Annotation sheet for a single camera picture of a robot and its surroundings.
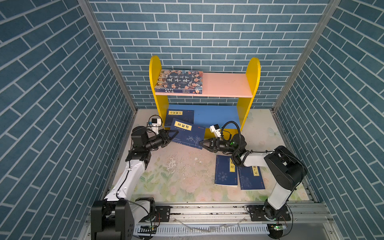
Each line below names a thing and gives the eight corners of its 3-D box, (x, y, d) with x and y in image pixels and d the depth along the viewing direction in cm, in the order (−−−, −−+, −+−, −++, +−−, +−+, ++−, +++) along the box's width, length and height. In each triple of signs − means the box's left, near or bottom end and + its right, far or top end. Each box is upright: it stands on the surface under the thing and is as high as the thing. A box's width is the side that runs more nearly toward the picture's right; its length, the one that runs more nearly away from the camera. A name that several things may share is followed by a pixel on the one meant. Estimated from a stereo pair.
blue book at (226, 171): (214, 184, 86) (214, 182, 84) (215, 156, 97) (216, 154, 95) (236, 187, 85) (237, 185, 83) (235, 158, 96) (236, 156, 94)
